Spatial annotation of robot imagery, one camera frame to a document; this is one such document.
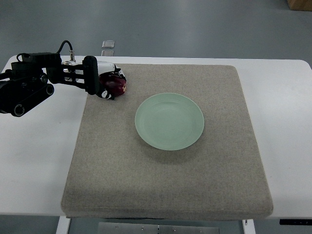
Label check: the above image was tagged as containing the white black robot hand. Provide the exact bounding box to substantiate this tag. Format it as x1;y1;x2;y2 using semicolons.
97;61;125;100

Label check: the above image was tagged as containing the dark red apple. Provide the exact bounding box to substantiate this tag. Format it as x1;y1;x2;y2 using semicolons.
99;73;126;99

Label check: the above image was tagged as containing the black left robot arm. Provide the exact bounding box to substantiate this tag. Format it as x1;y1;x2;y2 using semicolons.
0;50;104;117

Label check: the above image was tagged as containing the lower floor metal plate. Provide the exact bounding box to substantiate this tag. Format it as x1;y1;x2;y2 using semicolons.
101;50;114;57

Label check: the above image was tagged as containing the light green plate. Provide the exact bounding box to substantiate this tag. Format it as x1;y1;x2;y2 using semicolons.
135;93;205;151

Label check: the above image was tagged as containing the beige fabric cushion mat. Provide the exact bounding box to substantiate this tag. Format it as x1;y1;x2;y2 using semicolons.
61;64;273;220

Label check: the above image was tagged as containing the cardboard box corner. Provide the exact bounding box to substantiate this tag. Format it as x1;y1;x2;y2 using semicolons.
287;0;312;11

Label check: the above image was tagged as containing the black table control panel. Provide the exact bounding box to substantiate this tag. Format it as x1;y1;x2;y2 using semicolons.
279;219;312;226

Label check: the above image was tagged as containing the grey metal table base plate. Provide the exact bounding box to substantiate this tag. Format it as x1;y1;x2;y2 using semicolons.
97;222;220;234

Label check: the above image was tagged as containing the white table leg frame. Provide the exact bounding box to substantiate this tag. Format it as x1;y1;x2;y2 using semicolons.
56;216;71;234

